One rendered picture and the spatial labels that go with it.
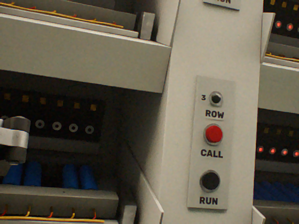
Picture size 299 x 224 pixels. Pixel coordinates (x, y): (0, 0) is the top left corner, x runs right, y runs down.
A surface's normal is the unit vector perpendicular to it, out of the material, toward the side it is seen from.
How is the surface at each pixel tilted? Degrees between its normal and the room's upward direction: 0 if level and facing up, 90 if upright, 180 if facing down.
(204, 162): 90
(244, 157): 90
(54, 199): 111
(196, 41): 90
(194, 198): 90
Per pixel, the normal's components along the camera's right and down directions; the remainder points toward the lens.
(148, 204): -0.95, -0.13
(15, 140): 0.30, -0.25
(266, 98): 0.23, 0.26
